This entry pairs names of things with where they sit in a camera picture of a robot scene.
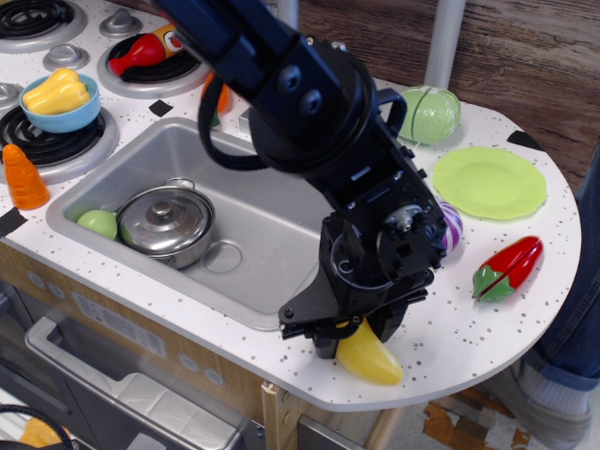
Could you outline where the blue bowl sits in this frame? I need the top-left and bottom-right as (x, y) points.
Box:
(19, 71), (101, 134)

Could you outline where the silver stove knob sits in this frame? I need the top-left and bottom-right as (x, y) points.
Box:
(42, 43), (90, 71)
(98, 8), (143, 38)

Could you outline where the orange toy carrot with leaves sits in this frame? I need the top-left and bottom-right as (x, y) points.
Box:
(201, 72), (230, 128)

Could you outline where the yellow object bottom left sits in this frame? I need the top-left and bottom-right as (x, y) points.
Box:
(19, 417), (62, 448)

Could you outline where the silver oven door handle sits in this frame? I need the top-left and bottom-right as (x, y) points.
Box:
(25, 318), (245, 449)

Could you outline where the yellow toy bell pepper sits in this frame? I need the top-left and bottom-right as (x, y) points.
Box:
(22, 68), (91, 115)

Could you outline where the grey shoe with sock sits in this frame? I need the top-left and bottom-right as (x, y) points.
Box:
(481, 361), (592, 449)

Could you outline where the black coil stove burner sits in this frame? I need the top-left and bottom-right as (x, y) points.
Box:
(97, 34), (208, 99)

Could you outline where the yellow toy banana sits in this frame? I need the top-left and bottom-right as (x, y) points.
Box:
(336, 321), (404, 385)

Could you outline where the green toy apple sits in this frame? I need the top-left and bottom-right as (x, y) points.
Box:
(77, 209), (117, 240)

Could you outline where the silver toy faucet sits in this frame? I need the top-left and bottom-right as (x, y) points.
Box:
(238, 0), (299, 135)

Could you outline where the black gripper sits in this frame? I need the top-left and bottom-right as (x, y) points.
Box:
(278, 213), (436, 360)

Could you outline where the purple striped toy onion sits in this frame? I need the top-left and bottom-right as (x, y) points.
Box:
(436, 198), (464, 253)

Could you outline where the silver stove knob middle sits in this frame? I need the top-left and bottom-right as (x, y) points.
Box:
(42, 43), (90, 71)

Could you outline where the red toy chili pepper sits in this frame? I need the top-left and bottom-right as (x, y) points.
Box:
(472, 235), (544, 303)

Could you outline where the green toy cabbage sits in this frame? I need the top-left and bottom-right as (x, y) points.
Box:
(398, 85), (461, 145)

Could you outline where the orange toy carrot piece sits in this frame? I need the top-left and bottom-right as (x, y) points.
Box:
(2, 143), (51, 210)

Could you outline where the grey sink basin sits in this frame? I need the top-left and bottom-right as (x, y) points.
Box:
(47, 118), (331, 331)

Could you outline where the black coil back burner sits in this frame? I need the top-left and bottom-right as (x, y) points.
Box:
(1, 1), (87, 54)

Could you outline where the steel pot with lid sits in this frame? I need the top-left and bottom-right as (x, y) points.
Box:
(116, 178), (216, 270)

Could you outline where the grey support pole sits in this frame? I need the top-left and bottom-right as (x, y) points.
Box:
(425, 0), (466, 89)

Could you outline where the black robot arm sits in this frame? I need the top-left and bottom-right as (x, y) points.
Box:
(156, 1), (447, 359)

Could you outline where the light green plate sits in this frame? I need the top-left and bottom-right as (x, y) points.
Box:
(432, 146), (547, 220)

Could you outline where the red toy ketchup bottle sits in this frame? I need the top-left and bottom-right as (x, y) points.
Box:
(108, 24), (184, 76)

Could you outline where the person's jeans leg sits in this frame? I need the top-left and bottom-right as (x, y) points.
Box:
(533, 150), (599, 391)

